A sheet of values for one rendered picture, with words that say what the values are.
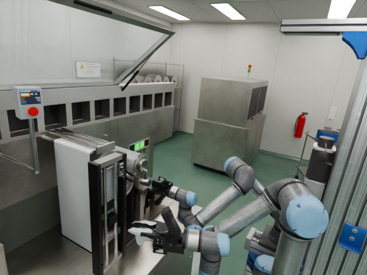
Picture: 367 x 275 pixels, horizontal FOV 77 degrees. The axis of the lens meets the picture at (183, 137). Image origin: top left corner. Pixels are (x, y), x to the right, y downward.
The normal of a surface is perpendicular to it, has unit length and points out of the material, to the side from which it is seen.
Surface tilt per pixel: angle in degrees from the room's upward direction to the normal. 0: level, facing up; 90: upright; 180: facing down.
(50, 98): 90
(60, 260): 0
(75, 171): 90
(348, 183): 90
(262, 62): 90
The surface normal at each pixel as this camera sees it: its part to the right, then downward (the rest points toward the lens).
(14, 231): 0.87, 0.22
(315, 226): -0.10, 0.16
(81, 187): -0.47, 0.22
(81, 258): 0.08, -0.95
